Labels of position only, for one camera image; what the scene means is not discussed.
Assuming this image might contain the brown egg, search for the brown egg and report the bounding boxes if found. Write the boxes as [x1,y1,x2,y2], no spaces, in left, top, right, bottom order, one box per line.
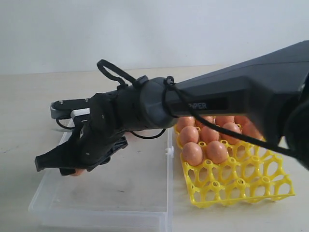
[177,116,195,128]
[215,116,235,127]
[195,116,214,128]
[179,125,199,145]
[242,121,263,140]
[182,142,203,166]
[70,169,84,176]
[200,126,220,144]
[234,115,250,125]
[221,122,242,145]
[206,141,228,164]

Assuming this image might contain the yellow plastic egg tray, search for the yellow plastic egg tray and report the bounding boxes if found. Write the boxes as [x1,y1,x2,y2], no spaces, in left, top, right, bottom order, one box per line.
[174,123,295,208]

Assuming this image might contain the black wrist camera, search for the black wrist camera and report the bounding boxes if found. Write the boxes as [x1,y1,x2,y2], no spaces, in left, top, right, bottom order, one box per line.
[50,98,89,120]

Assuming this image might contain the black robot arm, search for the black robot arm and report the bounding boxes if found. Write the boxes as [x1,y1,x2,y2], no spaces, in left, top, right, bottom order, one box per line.
[34,41,309,175]

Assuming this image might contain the clear plastic bin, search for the clear plastic bin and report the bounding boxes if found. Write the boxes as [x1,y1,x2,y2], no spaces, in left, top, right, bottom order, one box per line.
[28,129,174,232]

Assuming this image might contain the black cable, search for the black cable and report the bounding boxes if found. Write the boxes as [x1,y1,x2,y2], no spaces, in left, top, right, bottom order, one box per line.
[55,59,297,158]

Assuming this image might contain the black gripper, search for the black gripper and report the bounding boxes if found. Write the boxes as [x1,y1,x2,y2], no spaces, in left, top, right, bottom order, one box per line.
[35,93,127,176]

